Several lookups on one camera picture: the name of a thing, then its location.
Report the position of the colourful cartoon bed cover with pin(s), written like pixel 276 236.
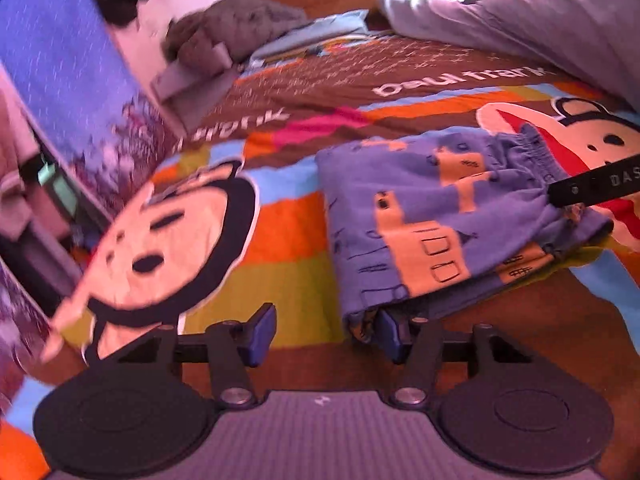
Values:
pixel 237 218

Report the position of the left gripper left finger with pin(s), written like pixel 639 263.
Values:
pixel 228 348

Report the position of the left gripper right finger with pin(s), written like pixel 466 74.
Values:
pixel 421 347

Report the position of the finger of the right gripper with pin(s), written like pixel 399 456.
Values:
pixel 599 185

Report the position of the grey bedside box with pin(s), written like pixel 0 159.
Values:
pixel 177 77

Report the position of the light blue pillow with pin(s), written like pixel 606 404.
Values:
pixel 329 27

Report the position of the blue dotted curtain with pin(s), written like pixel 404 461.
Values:
pixel 86 104

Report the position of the purple cartoon print pants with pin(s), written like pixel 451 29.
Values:
pixel 450 216

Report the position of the lilac duvet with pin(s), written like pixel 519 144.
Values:
pixel 596 41

